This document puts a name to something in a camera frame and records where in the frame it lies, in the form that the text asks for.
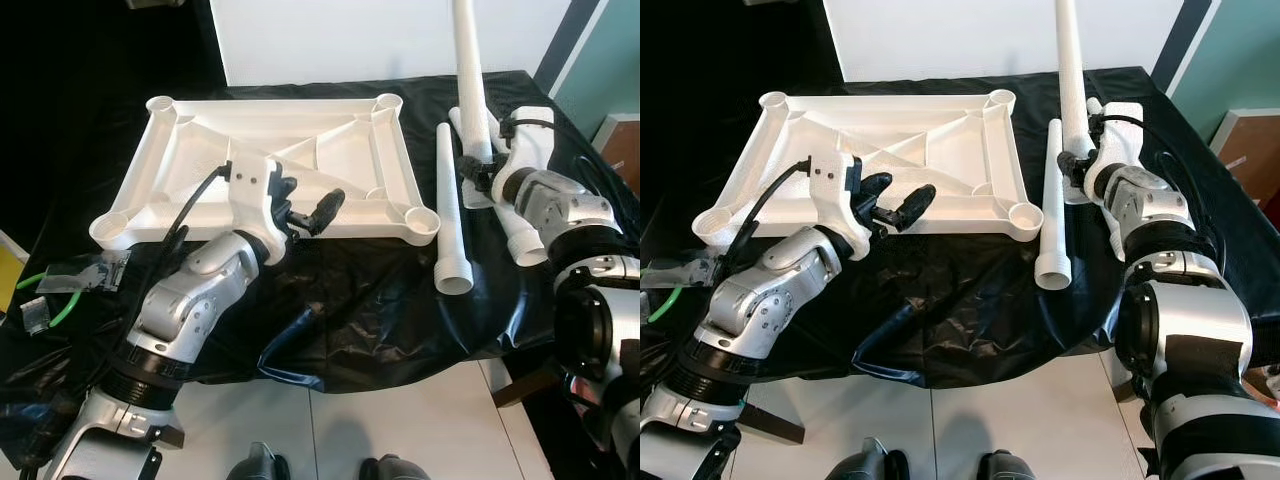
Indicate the white plastic table top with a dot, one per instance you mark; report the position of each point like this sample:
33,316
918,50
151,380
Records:
330,140
940,135

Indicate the black plastic table cover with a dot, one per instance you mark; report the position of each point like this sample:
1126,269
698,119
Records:
980,320
380,320

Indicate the grey right robot foot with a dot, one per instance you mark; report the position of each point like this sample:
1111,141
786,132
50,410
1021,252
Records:
395,470
1008,468

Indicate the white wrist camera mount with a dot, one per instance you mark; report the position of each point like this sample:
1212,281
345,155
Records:
255,195
530,140
1122,140
835,195

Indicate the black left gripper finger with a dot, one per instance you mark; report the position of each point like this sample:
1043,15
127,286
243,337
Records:
878,185
915,208
287,188
325,212

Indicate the white plastic table leg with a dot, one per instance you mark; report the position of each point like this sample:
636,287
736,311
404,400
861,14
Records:
1053,220
1072,70
1093,106
470,70
452,220
528,245

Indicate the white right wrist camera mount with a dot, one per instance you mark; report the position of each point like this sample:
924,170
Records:
530,140
1122,140

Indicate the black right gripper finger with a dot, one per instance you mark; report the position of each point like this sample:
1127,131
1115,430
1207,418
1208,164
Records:
1067,168
470,168

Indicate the small clear plastic bag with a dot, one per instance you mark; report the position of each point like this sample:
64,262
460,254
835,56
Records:
35,318

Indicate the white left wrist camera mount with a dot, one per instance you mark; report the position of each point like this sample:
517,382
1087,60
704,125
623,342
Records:
835,195
255,195

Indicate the black door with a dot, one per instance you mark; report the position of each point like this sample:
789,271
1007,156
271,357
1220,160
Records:
720,45
100,50

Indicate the clear plastic hardware bag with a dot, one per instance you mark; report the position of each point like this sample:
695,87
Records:
95,272
690,275

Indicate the brown wooden cabinet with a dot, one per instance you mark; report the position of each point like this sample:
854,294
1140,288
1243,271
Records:
622,150
1250,150

